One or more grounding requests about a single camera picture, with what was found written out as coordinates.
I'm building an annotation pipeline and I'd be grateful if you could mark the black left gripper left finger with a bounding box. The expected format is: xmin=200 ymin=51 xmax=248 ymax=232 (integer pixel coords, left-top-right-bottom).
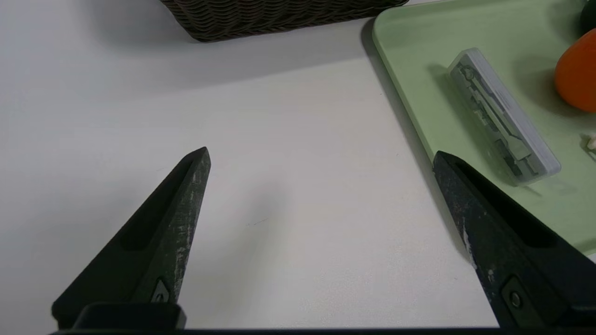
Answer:
xmin=51 ymin=147 xmax=211 ymax=325

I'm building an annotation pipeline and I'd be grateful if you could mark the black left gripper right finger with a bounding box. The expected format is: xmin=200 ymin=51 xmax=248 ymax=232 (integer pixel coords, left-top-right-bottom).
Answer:
xmin=432 ymin=151 xmax=596 ymax=328

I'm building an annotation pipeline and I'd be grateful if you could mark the slim clear plastic case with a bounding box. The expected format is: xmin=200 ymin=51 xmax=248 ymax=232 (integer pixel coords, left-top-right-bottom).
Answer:
xmin=448 ymin=47 xmax=562 ymax=187

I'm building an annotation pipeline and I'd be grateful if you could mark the orange fruit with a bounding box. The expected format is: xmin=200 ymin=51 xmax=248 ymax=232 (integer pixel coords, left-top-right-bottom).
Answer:
xmin=554 ymin=28 xmax=596 ymax=113

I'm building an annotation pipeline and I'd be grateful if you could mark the glass jar with dark lid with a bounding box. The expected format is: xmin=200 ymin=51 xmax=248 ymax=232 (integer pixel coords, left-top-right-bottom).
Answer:
xmin=580 ymin=0 xmax=596 ymax=33

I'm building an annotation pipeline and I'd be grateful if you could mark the dark brown wicker basket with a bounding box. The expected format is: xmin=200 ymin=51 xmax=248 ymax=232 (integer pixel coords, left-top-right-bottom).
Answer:
xmin=158 ymin=0 xmax=410 ymax=43

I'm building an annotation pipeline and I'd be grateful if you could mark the light green plastic tray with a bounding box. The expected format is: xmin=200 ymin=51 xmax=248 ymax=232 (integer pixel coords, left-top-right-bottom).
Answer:
xmin=372 ymin=0 xmax=596 ymax=256

